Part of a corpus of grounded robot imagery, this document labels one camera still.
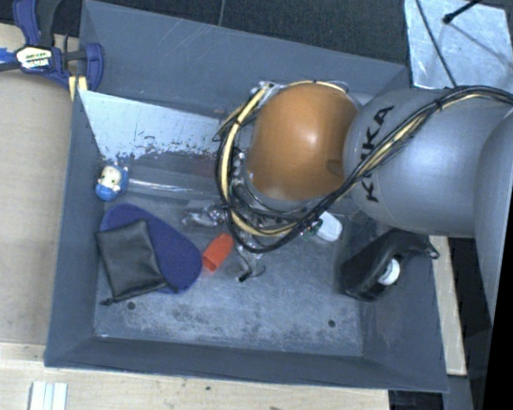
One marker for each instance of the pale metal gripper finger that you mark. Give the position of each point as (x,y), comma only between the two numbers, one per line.
(202,218)
(253,263)

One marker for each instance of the orange plastic cup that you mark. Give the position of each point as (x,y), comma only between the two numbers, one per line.
(217,253)

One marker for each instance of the blue flat oval pad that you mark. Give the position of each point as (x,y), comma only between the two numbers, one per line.
(174,249)

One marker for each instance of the grey metal bin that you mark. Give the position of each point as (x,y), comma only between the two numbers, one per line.
(268,324)

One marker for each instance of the black cloth pouch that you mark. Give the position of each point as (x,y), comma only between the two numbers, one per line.
(130,257)

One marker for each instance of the white and blue toy baby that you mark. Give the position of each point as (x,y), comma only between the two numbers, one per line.
(110,181)

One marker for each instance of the black holder with white wheel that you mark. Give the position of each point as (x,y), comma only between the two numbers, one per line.
(365,271)

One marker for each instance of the pale wood board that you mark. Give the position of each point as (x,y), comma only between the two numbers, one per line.
(14,212)

